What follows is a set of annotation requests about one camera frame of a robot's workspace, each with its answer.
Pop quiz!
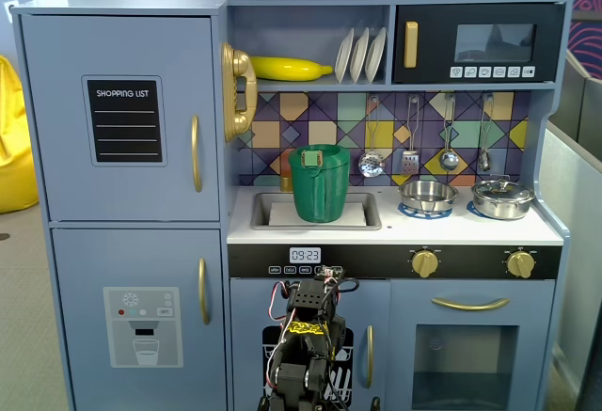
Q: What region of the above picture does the yellow beanbag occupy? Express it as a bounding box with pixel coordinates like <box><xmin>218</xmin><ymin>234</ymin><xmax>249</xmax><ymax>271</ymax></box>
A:
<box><xmin>0</xmin><ymin>55</ymin><xmax>40</xmax><ymax>214</ymax></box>

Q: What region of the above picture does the steel pot with lid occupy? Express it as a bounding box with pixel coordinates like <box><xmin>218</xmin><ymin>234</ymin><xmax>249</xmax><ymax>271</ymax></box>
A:
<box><xmin>470</xmin><ymin>174</ymin><xmax>536</xmax><ymax>220</ymax></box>

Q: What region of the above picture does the green plastic pitcher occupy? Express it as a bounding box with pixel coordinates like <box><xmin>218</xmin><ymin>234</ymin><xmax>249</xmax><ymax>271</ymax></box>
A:
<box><xmin>287</xmin><ymin>143</ymin><xmax>352</xmax><ymax>223</ymax></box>

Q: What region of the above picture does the metal whisk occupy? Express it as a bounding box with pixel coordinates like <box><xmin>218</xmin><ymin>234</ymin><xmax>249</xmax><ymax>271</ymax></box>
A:
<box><xmin>477</xmin><ymin>93</ymin><xmax>496</xmax><ymax>172</ymax></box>

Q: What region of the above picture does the steel pan without lid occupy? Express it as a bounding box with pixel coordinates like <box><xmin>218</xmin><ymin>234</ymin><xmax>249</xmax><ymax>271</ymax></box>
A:
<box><xmin>397</xmin><ymin>180</ymin><xmax>459</xmax><ymax>214</ymax></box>

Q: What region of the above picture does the blue ice dispenser freezer door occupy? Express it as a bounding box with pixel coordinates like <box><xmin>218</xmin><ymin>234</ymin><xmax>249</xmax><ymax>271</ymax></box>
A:
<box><xmin>50</xmin><ymin>228</ymin><xmax>228</xmax><ymax>411</ymax></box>

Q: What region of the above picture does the metal ladle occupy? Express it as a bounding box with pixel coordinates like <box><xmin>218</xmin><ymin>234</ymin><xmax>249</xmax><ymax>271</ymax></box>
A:
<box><xmin>438</xmin><ymin>94</ymin><xmax>460</xmax><ymax>172</ymax></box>

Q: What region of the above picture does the blue oven door with window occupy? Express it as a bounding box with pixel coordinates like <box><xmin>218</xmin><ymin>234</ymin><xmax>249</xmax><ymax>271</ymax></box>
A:
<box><xmin>389</xmin><ymin>280</ymin><xmax>556</xmax><ymax>411</ymax></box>

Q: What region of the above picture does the gold toy telephone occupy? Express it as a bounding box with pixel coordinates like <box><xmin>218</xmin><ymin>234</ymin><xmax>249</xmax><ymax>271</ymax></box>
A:
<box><xmin>220</xmin><ymin>42</ymin><xmax>259</xmax><ymax>143</ymax></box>

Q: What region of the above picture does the metal slotted spatula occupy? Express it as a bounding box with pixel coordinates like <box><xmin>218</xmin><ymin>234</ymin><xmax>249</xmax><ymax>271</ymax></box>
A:
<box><xmin>401</xmin><ymin>95</ymin><xmax>421</xmax><ymax>176</ymax></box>

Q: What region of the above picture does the long yellow toy banana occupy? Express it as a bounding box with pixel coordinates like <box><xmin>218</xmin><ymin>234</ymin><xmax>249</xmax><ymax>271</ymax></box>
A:
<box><xmin>248</xmin><ymin>55</ymin><xmax>334</xmax><ymax>82</ymax></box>

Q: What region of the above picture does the black microwave door gold handle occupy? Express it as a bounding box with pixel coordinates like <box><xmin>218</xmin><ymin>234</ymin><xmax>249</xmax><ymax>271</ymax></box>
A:
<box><xmin>392</xmin><ymin>4</ymin><xmax>565</xmax><ymax>84</ymax></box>

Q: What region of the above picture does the blue dishwasher door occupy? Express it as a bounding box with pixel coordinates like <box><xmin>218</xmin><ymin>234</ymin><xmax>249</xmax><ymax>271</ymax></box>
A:
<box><xmin>230</xmin><ymin>278</ymin><xmax>391</xmax><ymax>411</ymax></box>

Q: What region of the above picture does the blue shopping list fridge door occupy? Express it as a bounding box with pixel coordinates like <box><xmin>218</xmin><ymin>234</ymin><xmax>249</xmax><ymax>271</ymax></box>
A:
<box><xmin>21</xmin><ymin>14</ymin><xmax>221</xmax><ymax>223</ymax></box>

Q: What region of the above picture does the gold stove knob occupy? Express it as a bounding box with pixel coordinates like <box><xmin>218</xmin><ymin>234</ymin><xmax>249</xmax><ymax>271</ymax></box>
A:
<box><xmin>411</xmin><ymin>249</ymin><xmax>441</xmax><ymax>279</ymax></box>
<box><xmin>506</xmin><ymin>250</ymin><xmax>536</xmax><ymax>279</ymax></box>

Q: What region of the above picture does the grey partition panel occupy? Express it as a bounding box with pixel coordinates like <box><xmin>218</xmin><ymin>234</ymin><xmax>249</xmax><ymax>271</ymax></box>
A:
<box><xmin>538</xmin><ymin>48</ymin><xmax>602</xmax><ymax>411</ymax></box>

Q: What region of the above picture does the white toy plate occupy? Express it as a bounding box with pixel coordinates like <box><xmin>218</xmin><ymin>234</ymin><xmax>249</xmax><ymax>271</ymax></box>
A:
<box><xmin>334</xmin><ymin>27</ymin><xmax>355</xmax><ymax>84</ymax></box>
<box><xmin>365</xmin><ymin>27</ymin><xmax>388</xmax><ymax>83</ymax></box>
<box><xmin>350</xmin><ymin>27</ymin><xmax>371</xmax><ymax>84</ymax></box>

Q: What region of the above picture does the red white servo wire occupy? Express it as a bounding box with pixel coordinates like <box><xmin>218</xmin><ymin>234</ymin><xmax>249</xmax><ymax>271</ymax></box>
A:
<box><xmin>262</xmin><ymin>280</ymin><xmax>295</xmax><ymax>387</ymax></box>

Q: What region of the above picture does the grey toy sink basin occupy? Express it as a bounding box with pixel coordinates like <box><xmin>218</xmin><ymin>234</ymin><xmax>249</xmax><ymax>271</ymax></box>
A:
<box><xmin>249</xmin><ymin>191</ymin><xmax>383</xmax><ymax>231</ymax></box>

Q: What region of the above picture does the blue wooden play kitchen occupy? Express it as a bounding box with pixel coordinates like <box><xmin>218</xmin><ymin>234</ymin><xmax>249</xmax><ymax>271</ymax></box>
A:
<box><xmin>9</xmin><ymin>0</ymin><xmax>576</xmax><ymax>411</ymax></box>

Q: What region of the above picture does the metal slotted skimmer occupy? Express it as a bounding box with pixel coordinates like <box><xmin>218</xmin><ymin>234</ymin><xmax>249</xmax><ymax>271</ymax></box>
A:
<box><xmin>357</xmin><ymin>96</ymin><xmax>387</xmax><ymax>179</ymax></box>

